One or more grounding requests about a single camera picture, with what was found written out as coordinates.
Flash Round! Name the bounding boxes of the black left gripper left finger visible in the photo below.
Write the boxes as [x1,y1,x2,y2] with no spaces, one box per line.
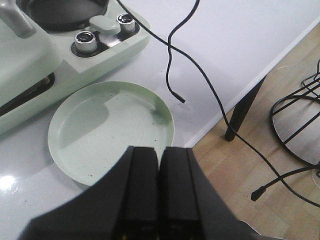
[18,146,158,240]

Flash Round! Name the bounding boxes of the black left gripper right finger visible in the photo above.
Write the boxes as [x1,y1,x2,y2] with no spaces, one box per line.
[159,147,268,240]

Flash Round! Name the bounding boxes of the breakfast maker hinged lid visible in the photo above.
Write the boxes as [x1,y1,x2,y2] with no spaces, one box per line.
[0,0,62,115]

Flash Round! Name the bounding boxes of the mint green breakfast maker base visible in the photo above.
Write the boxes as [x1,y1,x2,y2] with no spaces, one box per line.
[0,0,150,133]

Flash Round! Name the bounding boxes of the mint green round plate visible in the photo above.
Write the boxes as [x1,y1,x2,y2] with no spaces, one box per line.
[48,81,175,186]

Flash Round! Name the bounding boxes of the black table leg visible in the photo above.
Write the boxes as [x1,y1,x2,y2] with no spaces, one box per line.
[224,75,267,142]

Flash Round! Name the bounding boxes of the left silver control knob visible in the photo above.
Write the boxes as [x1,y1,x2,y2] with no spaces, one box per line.
[74,31,98,54]

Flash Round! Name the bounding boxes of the silver control knob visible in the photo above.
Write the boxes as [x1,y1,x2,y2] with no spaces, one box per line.
[116,13,136,34]
[74,31,98,54]

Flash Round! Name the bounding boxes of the right silver control knob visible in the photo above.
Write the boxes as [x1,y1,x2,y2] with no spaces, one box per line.
[116,13,136,34]

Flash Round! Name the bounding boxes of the black round frying pan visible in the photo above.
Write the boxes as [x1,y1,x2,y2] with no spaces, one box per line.
[19,0,109,32]

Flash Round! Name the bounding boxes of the black cable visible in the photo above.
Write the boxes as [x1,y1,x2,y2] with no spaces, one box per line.
[117,0,320,208]

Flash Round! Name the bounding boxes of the black wire stool base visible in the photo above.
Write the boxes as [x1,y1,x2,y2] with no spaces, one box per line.
[269,62,320,165]

